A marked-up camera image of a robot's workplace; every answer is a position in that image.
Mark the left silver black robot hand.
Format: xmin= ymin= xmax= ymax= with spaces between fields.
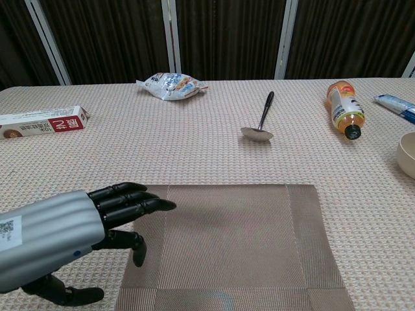
xmin=0 ymin=182 xmax=178 ymax=307

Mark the brown woven placemat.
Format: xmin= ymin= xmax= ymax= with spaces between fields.
xmin=116 ymin=183 xmax=356 ymax=311

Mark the cream round bowl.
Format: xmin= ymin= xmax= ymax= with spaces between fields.
xmin=396 ymin=132 xmax=415 ymax=181

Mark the beige pink woven tablecloth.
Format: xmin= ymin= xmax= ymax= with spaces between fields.
xmin=0 ymin=76 xmax=415 ymax=311

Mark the long white red box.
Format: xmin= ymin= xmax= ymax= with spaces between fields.
xmin=0 ymin=105 xmax=91 ymax=141

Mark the white blue snack bag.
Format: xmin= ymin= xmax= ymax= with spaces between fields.
xmin=135 ymin=72 xmax=209 ymax=102

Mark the dark curtain panel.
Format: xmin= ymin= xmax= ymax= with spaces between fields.
xmin=40 ymin=0 xmax=171 ymax=85
xmin=176 ymin=0 xmax=288 ymax=82
xmin=285 ymin=0 xmax=415 ymax=80
xmin=0 ymin=0 xmax=62 ymax=90

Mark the orange drink plastic bottle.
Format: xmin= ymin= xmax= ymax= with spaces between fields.
xmin=326 ymin=80 xmax=366 ymax=141

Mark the blue white toothpaste tube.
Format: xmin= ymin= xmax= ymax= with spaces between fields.
xmin=372 ymin=93 xmax=415 ymax=126

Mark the grey metal screen post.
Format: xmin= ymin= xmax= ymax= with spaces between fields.
xmin=25 ymin=0 xmax=72 ymax=86
xmin=161 ymin=0 xmax=182 ymax=82
xmin=274 ymin=0 xmax=299 ymax=80
xmin=401 ymin=53 xmax=415 ymax=78

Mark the steel ladle with black handle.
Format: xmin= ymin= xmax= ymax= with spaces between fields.
xmin=240 ymin=91 xmax=275 ymax=143

